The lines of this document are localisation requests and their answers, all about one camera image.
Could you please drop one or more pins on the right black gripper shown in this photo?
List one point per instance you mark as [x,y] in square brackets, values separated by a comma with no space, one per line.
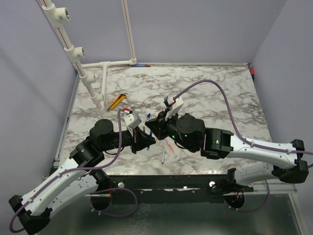
[153,125]

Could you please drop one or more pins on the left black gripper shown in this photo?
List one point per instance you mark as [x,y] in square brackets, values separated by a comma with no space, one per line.
[140,139]

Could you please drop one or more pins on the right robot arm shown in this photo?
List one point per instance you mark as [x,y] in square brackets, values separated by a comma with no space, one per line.
[273,160]

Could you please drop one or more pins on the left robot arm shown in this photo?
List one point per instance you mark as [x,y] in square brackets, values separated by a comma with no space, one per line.
[80,174]

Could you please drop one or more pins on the red pen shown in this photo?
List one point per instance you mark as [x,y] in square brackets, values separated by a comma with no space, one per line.
[170,146]

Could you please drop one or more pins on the grey pen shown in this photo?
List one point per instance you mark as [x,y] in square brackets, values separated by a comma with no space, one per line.
[163,156]

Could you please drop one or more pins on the red clamp at corner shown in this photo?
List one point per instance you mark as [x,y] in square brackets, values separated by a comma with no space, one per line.
[251,71]

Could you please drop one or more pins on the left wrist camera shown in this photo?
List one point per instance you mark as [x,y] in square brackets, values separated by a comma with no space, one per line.
[132,119]

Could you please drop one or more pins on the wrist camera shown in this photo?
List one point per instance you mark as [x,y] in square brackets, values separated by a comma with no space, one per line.
[173,106]
[132,119]

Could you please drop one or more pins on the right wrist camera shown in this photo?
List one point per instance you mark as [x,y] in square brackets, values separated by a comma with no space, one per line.
[173,106]

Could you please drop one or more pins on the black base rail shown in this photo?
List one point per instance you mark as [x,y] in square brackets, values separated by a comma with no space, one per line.
[165,189]

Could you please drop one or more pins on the aluminium frame rail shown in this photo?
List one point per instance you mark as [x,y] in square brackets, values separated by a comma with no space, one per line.
[51,184]

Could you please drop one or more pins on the white pvc pipe frame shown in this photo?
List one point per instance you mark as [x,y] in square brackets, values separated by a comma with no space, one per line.
[93,33]

